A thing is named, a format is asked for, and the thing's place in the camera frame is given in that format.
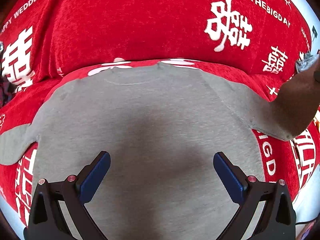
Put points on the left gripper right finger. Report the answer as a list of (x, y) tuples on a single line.
[(277, 219)]

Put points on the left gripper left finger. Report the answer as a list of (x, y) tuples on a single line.
[(46, 219)]

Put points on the grey knit sweater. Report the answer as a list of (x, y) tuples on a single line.
[(162, 126)]

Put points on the blue-grey crumpled cloth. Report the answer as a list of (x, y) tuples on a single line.
[(305, 62)]

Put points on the red wedding print blanket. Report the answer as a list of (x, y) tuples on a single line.
[(50, 43)]

